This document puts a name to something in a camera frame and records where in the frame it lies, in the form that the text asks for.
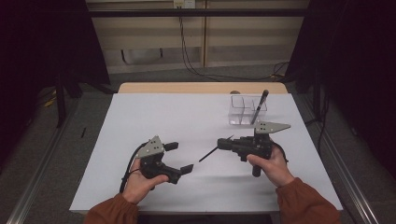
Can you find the yellow cable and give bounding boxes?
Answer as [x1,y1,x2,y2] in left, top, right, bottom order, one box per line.
[43,90,58,108]

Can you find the dark curtain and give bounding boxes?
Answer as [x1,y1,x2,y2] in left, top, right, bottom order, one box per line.
[0,0,110,162]
[286,0,396,175]

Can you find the black floor cable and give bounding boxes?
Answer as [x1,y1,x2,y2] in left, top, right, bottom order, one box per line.
[304,92,332,153]

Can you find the person's left hand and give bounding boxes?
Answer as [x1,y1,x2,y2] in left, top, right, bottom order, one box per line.
[121,158,171,205]

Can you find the thin black makeup brush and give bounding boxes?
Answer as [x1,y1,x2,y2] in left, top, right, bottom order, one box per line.
[198,134,235,163]

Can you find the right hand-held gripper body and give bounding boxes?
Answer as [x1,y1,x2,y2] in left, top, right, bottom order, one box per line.
[230,121,291,178]

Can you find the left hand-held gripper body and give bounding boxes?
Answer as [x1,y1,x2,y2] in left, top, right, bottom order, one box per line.
[134,134,183,185]

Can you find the black horizontal bar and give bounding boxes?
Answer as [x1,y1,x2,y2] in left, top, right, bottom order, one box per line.
[88,8,307,18]

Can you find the black wall cable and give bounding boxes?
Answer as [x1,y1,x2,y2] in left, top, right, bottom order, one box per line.
[177,6,290,82]

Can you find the thick black makeup brush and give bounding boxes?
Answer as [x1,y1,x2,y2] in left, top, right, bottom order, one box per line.
[250,89,270,125]

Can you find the person's right hand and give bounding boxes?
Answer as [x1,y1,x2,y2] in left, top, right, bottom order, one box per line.
[247,145,295,188]

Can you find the black metal stand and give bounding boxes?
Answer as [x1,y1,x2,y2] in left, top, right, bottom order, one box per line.
[55,73,67,129]

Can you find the clear plastic organizer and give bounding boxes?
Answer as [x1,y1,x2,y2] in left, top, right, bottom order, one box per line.
[228,94,269,126]

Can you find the wooden table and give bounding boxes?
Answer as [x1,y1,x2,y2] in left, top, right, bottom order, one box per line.
[117,81,289,95]

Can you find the white wall socket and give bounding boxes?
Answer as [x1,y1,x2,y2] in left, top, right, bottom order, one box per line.
[173,0,196,9]

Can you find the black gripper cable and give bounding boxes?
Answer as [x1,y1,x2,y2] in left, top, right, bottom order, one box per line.
[270,140,290,164]
[120,141,149,194]

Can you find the aluminium floor rail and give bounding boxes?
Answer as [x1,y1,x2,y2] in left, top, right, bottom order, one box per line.
[292,92,379,224]
[6,99,82,224]

